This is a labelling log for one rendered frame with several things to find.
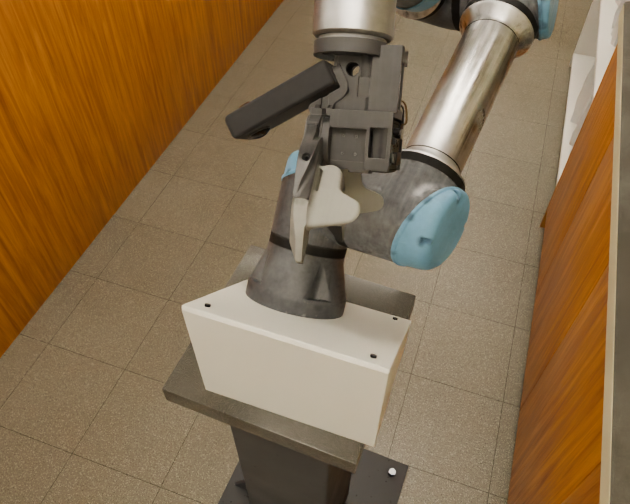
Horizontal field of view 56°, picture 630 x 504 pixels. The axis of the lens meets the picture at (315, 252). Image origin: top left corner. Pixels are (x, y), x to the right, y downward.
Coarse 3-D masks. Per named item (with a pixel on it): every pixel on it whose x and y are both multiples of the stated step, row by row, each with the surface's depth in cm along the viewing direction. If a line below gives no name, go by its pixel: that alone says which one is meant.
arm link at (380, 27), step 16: (320, 0) 52; (336, 0) 51; (352, 0) 51; (368, 0) 51; (384, 0) 51; (320, 16) 52; (336, 16) 51; (352, 16) 51; (368, 16) 51; (384, 16) 52; (320, 32) 53; (336, 32) 52; (352, 32) 52; (368, 32) 51; (384, 32) 52
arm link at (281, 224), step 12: (288, 168) 84; (288, 180) 83; (288, 192) 83; (288, 204) 83; (276, 216) 85; (288, 216) 83; (276, 228) 84; (288, 228) 83; (324, 228) 81; (312, 240) 82; (324, 240) 82; (336, 240) 82
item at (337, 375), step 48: (240, 288) 90; (192, 336) 79; (240, 336) 75; (288, 336) 72; (336, 336) 77; (384, 336) 82; (240, 384) 85; (288, 384) 80; (336, 384) 75; (384, 384) 71; (336, 432) 86
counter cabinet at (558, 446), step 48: (576, 144) 206; (576, 192) 182; (576, 240) 163; (576, 288) 148; (576, 336) 135; (528, 384) 176; (576, 384) 124; (528, 432) 158; (576, 432) 115; (528, 480) 144; (576, 480) 107
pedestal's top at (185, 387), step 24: (240, 264) 108; (360, 288) 104; (384, 288) 104; (384, 312) 101; (408, 312) 101; (192, 360) 95; (168, 384) 92; (192, 384) 92; (192, 408) 93; (216, 408) 89; (240, 408) 89; (264, 432) 88; (288, 432) 87; (312, 432) 87; (312, 456) 88; (336, 456) 85; (360, 456) 87
